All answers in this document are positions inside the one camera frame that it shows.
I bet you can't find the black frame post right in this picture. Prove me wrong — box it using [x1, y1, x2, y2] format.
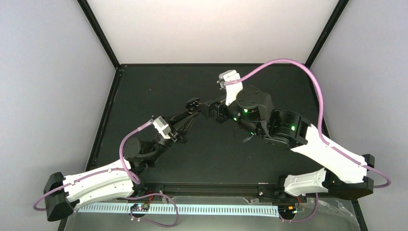
[305, 0, 349, 68]

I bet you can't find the black frame post left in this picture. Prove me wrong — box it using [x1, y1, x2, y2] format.
[77, 0, 120, 69]

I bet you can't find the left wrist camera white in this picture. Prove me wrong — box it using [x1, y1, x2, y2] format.
[153, 116, 171, 139]

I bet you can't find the black frame post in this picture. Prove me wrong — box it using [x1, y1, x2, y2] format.
[77, 0, 120, 69]
[305, 0, 349, 68]

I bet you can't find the light blue cable duct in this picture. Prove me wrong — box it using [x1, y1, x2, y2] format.
[78, 203, 279, 218]

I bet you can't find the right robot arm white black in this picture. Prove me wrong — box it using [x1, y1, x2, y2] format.
[199, 86, 375, 202]

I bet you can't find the black aluminium rail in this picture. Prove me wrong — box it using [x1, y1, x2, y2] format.
[71, 180, 357, 205]

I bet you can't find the purple cable loop bottom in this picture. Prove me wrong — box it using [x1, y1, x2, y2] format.
[124, 192, 180, 228]

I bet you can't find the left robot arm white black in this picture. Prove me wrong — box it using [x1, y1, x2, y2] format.
[40, 106, 201, 222]

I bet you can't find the black earbud case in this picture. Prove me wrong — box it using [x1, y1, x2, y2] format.
[185, 98, 201, 114]

